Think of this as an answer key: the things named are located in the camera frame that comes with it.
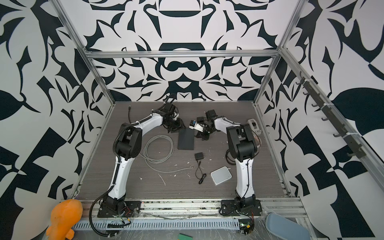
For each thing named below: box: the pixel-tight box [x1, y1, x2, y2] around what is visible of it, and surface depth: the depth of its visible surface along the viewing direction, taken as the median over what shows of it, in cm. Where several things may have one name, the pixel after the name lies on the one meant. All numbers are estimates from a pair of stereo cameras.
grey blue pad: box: [265, 213, 311, 240], surface depth 71 cm
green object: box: [178, 233, 193, 240], surface depth 68 cm
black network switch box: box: [177, 128, 195, 151], surface depth 102 cm
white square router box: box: [210, 166, 233, 186], surface depth 86 cm
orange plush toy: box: [46, 199, 83, 240], surface depth 67 cm
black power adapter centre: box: [194, 152, 207, 185], surface depth 89 cm
